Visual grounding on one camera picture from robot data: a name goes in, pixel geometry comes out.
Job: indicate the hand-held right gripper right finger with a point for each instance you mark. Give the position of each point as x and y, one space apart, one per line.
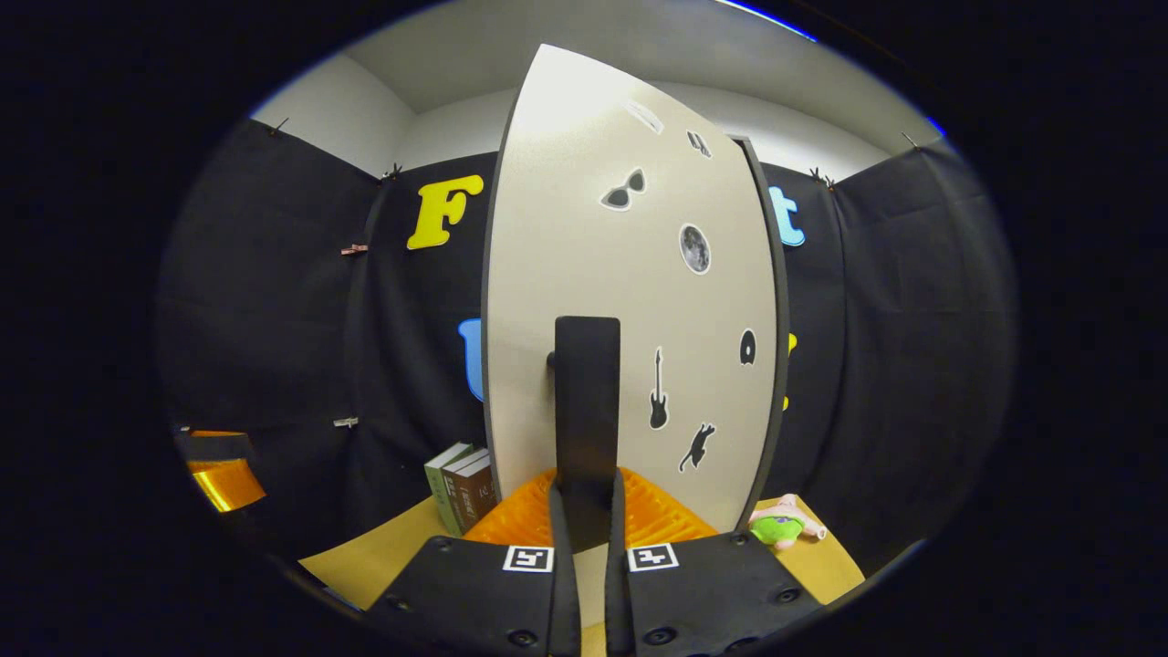
712 593

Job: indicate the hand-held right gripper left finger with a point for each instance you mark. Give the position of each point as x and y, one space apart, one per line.
474 593

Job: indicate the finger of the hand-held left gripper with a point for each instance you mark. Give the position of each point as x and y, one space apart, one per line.
214 447
233 484

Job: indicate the green and pink plush toy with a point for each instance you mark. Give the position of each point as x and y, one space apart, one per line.
780 527

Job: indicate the brown book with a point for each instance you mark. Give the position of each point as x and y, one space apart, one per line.
482 493
461 497

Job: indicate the black backdrop cloth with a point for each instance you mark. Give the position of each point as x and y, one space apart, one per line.
274 319

